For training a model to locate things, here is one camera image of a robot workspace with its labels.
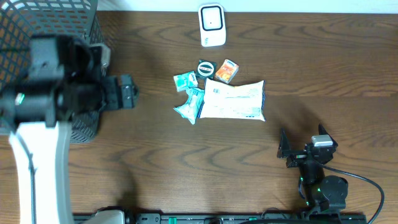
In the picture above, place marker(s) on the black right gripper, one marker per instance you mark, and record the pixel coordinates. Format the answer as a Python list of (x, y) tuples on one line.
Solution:
[(296, 156)]

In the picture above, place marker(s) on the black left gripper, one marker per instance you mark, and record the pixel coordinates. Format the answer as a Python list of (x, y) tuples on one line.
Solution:
[(126, 91)]

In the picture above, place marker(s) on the teal white tissue packet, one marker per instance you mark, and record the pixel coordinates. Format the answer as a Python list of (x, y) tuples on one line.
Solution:
[(191, 108)]

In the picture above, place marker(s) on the green Zam-Buk ointment box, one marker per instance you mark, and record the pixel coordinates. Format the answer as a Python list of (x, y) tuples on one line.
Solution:
[(205, 69)]

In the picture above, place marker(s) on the cream snack bag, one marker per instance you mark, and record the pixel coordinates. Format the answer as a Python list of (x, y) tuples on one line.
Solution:
[(233, 102)]

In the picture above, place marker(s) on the orange snack packet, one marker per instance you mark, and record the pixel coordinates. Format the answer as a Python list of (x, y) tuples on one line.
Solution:
[(227, 71)]

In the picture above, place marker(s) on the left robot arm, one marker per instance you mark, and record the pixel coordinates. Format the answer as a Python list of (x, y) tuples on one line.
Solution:
[(41, 155)]

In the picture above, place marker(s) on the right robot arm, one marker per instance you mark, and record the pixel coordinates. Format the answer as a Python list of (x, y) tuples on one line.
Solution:
[(325, 195)]

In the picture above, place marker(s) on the white barcode scanner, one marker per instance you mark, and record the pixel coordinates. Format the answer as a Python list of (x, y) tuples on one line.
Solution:
[(212, 25)]

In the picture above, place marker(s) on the grey plastic mesh basket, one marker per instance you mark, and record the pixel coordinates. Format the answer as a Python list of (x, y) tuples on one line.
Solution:
[(46, 25)]

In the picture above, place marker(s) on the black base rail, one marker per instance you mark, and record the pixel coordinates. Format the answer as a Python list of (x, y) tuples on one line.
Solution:
[(155, 218)]

